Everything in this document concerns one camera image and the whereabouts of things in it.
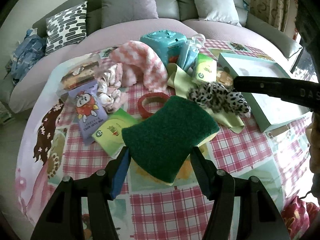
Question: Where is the leopard print scrunchie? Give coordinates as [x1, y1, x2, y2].
[188, 82, 251, 118]

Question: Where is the green tissue pack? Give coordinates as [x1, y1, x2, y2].
[92, 108, 138, 159]
[192, 53, 217, 84]

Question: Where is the purple cartoon snack packet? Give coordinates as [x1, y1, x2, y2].
[68, 80, 108, 146]

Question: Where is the light blue wipes pack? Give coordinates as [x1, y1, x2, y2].
[177, 41, 201, 72]

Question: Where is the green yellow scrub sponge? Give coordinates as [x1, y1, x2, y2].
[122, 96, 219, 185]

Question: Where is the light green cloth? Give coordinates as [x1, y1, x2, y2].
[167, 63, 245, 134]

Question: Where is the pink white floral scrunchie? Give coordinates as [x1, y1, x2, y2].
[95, 63, 129, 113]

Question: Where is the clear acrylic box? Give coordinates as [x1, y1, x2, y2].
[56, 54, 101, 103]

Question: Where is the pink white fluffy towel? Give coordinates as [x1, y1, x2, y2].
[109, 41, 168, 93]

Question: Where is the person right hand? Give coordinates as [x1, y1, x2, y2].
[306, 113, 319, 202]

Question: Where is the red patterned fabric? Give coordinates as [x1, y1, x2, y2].
[281, 196, 319, 239]

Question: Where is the mint shallow tray box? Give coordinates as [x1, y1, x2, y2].
[218, 53, 310, 132]

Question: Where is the checkered picture tablecloth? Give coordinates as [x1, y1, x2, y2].
[16, 54, 312, 239]

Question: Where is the patterned curtain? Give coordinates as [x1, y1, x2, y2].
[250, 0, 298, 35]

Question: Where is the light grey pillow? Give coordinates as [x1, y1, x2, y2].
[194, 0, 241, 27]

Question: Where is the lilac sofa seat cover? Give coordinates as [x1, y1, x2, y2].
[10, 17, 291, 113]

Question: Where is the teal plastic toy box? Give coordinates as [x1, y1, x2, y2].
[139, 30, 187, 67]

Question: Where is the grey sofa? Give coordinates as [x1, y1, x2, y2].
[1, 0, 302, 118]

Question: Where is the blue crumpled clothing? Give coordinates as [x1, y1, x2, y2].
[6, 28, 46, 85]

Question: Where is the black white patterned pillow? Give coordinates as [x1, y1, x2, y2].
[45, 1, 87, 55]

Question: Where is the purple grey pillow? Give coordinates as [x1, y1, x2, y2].
[101, 0, 158, 28]

